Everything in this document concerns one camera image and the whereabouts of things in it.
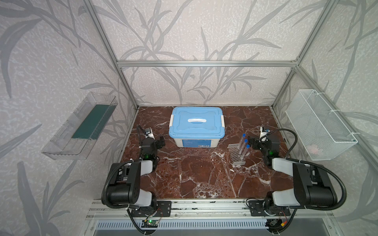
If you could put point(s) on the green circuit board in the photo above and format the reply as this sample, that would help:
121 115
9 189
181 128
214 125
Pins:
150 223

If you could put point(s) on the clear test tube rack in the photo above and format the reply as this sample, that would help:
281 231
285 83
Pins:
234 155

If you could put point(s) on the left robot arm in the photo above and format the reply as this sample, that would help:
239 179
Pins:
122 187

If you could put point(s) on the white wire basket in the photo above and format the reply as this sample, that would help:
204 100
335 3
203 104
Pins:
320 130

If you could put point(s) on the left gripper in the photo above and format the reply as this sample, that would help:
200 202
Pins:
149 140

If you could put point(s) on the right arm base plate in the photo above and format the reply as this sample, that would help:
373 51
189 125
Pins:
258 208

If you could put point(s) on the white plastic bin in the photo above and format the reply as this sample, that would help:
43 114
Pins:
196 143

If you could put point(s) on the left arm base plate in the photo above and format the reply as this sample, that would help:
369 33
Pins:
156 209

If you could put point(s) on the blue plastic lid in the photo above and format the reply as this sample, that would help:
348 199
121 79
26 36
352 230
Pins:
197 123

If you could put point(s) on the aluminium front rail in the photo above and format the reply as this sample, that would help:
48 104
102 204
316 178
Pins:
235 208

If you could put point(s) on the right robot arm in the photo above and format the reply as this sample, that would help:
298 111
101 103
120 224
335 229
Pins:
314 186

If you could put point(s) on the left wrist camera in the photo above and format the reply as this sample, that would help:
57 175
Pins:
149 133

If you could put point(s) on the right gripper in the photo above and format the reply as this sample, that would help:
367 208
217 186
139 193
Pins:
260 142

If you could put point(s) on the clear wall shelf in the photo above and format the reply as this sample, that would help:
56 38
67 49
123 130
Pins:
79 134

